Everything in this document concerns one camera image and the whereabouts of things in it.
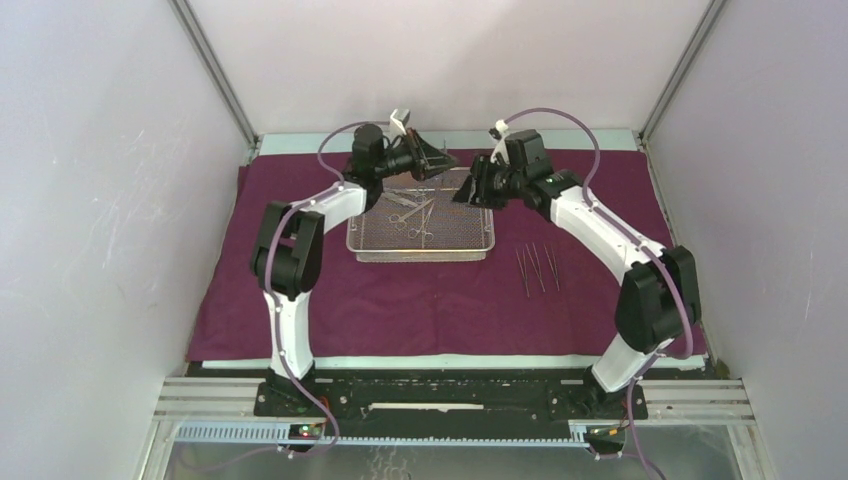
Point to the metal mesh instrument tray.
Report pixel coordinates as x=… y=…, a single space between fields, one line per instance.
x=461 y=233

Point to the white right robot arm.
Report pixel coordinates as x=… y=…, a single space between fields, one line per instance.
x=659 y=298

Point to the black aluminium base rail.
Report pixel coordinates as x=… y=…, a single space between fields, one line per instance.
x=453 y=411

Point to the magenta surgical wrap cloth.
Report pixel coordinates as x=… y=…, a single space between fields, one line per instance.
x=412 y=309

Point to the steel surgical scissors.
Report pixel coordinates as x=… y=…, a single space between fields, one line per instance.
x=414 y=225

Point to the steel surgical forceps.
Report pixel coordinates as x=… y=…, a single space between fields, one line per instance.
x=402 y=202

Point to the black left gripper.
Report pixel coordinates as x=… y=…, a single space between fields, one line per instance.
x=424 y=158

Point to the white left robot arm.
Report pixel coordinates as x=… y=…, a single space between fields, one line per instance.
x=288 y=253

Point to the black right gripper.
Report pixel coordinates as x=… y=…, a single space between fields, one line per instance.
x=482 y=169

